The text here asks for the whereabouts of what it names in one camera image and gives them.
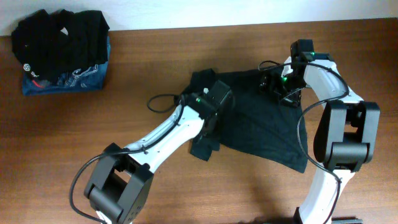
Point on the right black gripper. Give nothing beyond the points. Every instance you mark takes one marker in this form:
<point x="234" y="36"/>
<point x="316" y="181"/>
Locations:
<point x="293" y="99"/>

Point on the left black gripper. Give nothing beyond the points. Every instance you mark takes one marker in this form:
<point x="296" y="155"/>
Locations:
<point x="215" y="131"/>

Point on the black folded sweater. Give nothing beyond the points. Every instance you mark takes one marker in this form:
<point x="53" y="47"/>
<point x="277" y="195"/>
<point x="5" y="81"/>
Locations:
<point x="48" y="45"/>

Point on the dark teal t-shirt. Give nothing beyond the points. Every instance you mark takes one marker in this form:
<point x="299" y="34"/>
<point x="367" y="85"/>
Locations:
<point x="256" y="125"/>

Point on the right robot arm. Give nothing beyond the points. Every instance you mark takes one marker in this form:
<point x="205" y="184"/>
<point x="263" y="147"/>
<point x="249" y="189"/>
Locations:
<point x="346" y="135"/>

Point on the folded blue jeans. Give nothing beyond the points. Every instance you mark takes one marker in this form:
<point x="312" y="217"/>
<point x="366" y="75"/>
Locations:
<point x="82" y="79"/>

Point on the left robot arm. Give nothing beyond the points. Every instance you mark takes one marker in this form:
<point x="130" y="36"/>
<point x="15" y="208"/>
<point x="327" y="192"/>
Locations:
<point x="120" y="182"/>

